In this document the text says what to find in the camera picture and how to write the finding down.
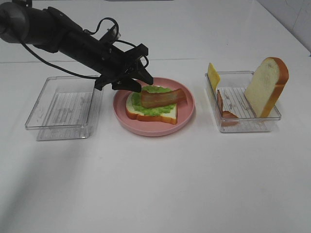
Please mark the clear right plastic tray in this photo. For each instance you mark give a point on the clear right plastic tray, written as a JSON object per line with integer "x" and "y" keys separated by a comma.
{"x": 232, "y": 86}

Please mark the tray bacon strip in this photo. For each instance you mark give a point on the tray bacon strip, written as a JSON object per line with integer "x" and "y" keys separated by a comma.
{"x": 224, "y": 113}
{"x": 152, "y": 100}

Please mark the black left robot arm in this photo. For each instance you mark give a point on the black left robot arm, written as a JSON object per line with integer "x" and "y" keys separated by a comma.
{"x": 53, "y": 31}

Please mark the clear plastic tray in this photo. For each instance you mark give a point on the clear plastic tray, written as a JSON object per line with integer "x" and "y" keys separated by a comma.
{"x": 232, "y": 86}
{"x": 67, "y": 107}

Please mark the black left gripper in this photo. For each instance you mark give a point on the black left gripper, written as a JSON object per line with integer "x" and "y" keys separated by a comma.
{"x": 119, "y": 68}

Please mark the yellow cheese slice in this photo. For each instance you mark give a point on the yellow cheese slice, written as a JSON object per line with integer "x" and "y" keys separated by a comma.
{"x": 213, "y": 76}

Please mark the pink round plate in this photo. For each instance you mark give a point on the pink round plate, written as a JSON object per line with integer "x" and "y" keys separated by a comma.
{"x": 185, "y": 111}

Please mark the tray bread slice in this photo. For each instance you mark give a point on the tray bread slice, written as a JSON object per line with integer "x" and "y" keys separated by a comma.
{"x": 266, "y": 86}

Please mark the green lettuce leaf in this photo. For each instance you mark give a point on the green lettuce leaf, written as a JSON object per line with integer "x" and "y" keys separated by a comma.
{"x": 133, "y": 104}

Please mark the clear left plastic tray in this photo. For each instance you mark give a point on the clear left plastic tray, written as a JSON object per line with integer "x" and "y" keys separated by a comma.
{"x": 67, "y": 107}

